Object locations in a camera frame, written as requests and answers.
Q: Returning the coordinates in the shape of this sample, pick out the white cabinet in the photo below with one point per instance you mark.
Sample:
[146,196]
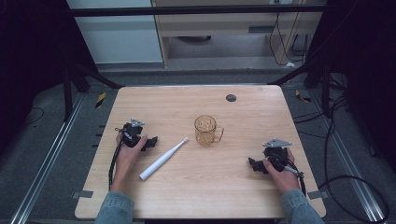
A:
[118,40]

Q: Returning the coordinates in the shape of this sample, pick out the grey tape strip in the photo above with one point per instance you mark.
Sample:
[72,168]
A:
[82,194]
[317,194]

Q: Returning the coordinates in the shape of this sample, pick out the black metal frame leg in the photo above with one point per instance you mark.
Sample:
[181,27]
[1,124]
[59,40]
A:
[325,90]
[67,93]

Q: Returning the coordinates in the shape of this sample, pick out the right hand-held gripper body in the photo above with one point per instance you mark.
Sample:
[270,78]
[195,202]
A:
[275,155]

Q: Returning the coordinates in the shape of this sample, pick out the person's left hand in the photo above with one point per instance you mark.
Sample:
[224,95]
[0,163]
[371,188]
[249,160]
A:
[126,158]

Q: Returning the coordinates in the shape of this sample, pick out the black horizontal frame bar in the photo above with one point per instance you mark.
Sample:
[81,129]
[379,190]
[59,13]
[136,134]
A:
[186,11]

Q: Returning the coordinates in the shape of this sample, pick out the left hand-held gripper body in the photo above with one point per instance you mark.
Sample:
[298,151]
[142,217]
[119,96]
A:
[132,137]

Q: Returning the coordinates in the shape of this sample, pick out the dark round table grommet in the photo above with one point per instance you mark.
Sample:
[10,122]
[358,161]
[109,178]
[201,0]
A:
[231,98]

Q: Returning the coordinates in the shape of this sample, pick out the yellow black striped tape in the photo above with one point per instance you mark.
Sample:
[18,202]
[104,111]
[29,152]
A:
[100,100]
[302,97]

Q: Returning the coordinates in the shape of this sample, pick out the aluminium floor rail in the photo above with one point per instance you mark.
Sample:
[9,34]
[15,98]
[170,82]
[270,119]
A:
[348,165]
[46,161]

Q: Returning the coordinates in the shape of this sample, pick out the person's right hand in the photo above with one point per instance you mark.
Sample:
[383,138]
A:
[285,180]

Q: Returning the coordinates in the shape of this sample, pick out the light wooden desk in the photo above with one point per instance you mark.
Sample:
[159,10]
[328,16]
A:
[218,26]

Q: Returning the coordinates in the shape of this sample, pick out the amber glass cup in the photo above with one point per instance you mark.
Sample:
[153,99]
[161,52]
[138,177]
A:
[205,132]

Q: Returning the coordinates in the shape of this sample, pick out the white plug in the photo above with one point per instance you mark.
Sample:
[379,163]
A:
[290,64]

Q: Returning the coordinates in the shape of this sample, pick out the dark curtain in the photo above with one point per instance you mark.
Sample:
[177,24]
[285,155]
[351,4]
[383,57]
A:
[367,77]
[31,62]

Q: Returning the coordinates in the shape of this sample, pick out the white electric toothbrush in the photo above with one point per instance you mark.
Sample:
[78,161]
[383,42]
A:
[160,161]

